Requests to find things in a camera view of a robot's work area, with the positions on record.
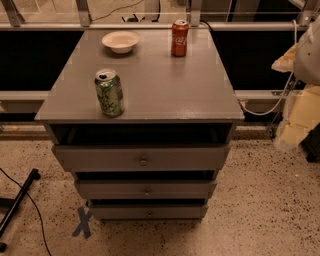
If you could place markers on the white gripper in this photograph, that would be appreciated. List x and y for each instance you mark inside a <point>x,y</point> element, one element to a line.
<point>309,58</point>

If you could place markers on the green soda can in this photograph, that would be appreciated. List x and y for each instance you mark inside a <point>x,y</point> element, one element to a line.
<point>109,92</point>

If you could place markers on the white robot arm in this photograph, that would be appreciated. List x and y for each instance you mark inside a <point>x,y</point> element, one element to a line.
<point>307,61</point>

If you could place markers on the red cola can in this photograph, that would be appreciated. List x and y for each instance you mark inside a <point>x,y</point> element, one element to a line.
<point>180,30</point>

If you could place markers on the grey drawer cabinet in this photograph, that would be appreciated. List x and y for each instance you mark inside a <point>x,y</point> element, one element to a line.
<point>168,102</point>

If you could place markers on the top grey drawer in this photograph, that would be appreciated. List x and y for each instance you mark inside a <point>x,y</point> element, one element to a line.
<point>127,158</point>

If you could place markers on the grey drawer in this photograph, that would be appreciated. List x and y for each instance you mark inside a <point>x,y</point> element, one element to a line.
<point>133,212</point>
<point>127,158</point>
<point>145,189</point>

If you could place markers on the white bowl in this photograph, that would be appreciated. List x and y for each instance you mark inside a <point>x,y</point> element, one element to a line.
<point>120,42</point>

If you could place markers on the bottom grey drawer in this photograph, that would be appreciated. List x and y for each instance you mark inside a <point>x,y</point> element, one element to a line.
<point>133,212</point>

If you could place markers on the middle grey drawer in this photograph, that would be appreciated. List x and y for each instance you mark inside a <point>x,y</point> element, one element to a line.
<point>145,189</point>

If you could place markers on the grey tape cross mark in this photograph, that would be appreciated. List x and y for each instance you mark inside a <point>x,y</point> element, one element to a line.
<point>83,226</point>

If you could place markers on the metal window railing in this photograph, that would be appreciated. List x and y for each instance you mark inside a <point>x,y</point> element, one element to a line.
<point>112,14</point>

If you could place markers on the black stand leg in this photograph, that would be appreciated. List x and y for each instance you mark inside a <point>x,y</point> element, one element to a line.
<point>11,205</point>

